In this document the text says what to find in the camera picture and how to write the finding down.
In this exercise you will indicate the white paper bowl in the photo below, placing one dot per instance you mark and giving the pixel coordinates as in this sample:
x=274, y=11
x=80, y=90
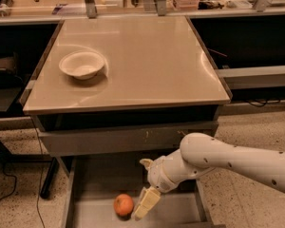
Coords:
x=82, y=65

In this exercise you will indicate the black table leg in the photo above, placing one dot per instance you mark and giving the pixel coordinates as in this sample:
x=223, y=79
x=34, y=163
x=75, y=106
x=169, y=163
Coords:
x=44, y=193

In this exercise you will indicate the orange fruit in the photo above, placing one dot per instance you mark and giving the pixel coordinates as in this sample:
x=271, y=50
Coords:
x=123, y=205

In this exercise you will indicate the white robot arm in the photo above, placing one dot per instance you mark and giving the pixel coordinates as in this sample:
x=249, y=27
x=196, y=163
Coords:
x=199, y=154

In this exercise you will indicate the grey metal post left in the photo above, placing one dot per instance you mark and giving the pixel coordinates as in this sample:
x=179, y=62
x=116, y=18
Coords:
x=90, y=7

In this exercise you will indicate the open grey middle drawer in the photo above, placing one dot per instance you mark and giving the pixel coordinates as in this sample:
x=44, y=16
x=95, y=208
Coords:
x=96, y=180

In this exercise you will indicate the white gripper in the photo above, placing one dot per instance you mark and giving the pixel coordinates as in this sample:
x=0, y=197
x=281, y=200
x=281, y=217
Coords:
x=160, y=174

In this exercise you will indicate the closed grey top drawer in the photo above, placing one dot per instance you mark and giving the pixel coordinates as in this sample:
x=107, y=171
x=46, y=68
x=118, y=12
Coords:
x=121, y=139

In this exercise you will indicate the grey drawer cabinet with counter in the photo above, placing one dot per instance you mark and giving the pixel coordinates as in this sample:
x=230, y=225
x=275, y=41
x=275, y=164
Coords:
x=156, y=72

